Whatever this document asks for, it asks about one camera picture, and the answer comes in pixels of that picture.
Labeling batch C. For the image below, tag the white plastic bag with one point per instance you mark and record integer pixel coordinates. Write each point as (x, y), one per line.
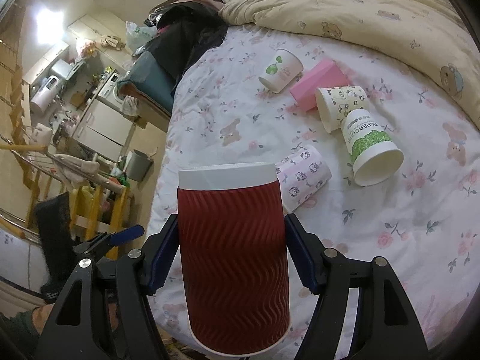
(139, 34)

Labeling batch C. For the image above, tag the yellow wooden rack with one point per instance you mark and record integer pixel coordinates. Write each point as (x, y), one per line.
(88, 210)

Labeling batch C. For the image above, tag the red ribbed paper cup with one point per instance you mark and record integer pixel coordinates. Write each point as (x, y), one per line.
(232, 255)

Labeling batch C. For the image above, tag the teal cushion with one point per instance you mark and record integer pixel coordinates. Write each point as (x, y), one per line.
(150, 73)

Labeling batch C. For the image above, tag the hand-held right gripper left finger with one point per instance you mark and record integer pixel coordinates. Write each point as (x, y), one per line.
(162, 264)

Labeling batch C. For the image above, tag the white cup with green sprout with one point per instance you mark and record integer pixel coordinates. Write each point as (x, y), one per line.
(281, 70)

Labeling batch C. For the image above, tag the floral bed sheet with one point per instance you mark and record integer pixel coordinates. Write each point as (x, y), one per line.
(232, 120)

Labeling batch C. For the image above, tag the panda print paper cup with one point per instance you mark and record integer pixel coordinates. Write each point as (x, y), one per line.
(339, 107)

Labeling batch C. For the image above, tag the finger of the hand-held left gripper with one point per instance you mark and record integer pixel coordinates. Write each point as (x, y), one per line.
(125, 234)

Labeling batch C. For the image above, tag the grey trash bin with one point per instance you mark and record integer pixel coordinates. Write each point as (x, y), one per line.
(138, 165)

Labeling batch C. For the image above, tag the white washing machine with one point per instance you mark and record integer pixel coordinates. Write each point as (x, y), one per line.
(111, 89)

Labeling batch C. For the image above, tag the green label paper cup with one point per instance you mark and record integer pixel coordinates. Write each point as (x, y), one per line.
(369, 146)

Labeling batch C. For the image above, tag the pink cat print paper cup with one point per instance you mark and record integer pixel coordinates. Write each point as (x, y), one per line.
(303, 178)

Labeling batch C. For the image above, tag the pink box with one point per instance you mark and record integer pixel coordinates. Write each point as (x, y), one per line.
(318, 82)

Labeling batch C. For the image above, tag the dark clothing pile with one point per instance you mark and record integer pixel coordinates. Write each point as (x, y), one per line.
(187, 41)

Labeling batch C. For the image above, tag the cream bear print quilt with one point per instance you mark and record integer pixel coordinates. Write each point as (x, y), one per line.
(375, 11)

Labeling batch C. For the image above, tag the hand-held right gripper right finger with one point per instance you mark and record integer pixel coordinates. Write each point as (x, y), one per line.
(304, 260)

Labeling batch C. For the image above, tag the person's left forearm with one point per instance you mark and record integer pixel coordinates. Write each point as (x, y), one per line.
(41, 320)

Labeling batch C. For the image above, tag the metal drying rack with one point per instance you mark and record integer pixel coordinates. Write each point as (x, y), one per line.
(45, 165)

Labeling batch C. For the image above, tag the white cabinet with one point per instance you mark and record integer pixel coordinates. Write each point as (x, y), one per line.
(99, 127)

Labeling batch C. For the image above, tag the white water heater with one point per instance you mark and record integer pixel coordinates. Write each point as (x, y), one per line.
(45, 92)

